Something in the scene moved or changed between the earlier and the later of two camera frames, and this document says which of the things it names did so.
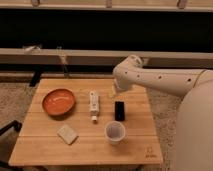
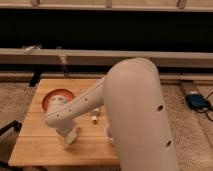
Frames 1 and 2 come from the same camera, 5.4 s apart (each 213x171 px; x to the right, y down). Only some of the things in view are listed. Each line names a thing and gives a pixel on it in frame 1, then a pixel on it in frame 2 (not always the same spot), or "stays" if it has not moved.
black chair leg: (14, 123) stays
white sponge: (67, 134) stays
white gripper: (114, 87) → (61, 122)
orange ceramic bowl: (58, 101) stays
